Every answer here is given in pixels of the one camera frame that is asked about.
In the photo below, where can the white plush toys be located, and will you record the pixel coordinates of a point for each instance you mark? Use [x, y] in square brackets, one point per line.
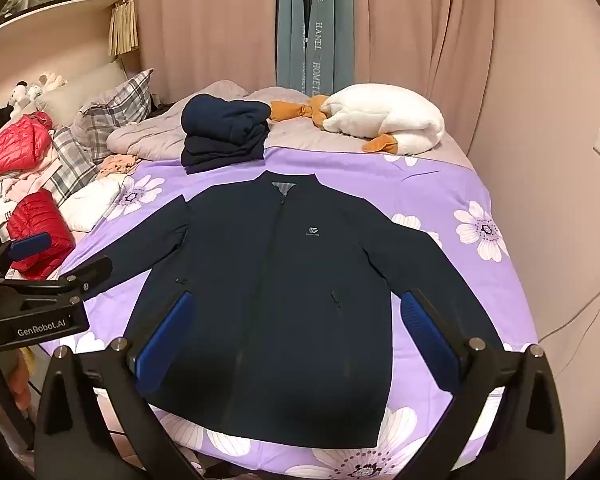
[30, 90]

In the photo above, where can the white cloth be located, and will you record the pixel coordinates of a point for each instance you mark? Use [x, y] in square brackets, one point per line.
[92, 202]

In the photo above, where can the grey plaid pillow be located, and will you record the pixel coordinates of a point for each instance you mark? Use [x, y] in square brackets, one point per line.
[120, 105]
[70, 160]

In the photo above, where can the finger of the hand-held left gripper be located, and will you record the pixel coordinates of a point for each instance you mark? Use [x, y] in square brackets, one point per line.
[27, 247]
[87, 271]

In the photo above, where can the pink curtain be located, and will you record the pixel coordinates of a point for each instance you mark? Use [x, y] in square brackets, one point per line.
[205, 25]
[420, 25]

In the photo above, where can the purple floral bedsheet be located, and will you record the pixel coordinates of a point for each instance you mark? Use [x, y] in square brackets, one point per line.
[430, 185]

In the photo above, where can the beige hanging fringe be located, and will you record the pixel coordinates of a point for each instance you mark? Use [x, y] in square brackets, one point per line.
[124, 27]

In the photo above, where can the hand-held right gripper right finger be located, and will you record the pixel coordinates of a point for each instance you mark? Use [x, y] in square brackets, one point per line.
[425, 335]

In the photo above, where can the peach cloth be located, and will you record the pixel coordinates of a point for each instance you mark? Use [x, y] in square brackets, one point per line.
[117, 165]

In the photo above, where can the red down jacket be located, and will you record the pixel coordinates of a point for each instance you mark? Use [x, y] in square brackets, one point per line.
[37, 220]
[20, 145]

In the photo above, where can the white goose plush toy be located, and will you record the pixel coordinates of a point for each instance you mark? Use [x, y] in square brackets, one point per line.
[390, 115]

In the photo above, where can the person's left hand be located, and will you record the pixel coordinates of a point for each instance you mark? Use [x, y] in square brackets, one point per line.
[19, 387]

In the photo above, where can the blue-grey curtain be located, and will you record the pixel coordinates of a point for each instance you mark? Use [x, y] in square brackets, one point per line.
[325, 25]

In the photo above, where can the pile of pink clothes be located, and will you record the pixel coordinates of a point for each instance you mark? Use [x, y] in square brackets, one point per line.
[10, 192]

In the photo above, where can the grey quilt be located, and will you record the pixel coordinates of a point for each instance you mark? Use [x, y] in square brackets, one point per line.
[145, 140]

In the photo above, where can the beige headboard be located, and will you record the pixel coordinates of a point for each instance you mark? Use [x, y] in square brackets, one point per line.
[90, 80]

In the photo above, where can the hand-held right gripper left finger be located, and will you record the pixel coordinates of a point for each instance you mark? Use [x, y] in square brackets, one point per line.
[165, 340]

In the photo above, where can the navy zip jacket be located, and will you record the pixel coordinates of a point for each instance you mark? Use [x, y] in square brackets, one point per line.
[290, 310]

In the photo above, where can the stack of folded navy clothes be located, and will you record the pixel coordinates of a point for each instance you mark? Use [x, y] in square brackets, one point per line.
[225, 130]

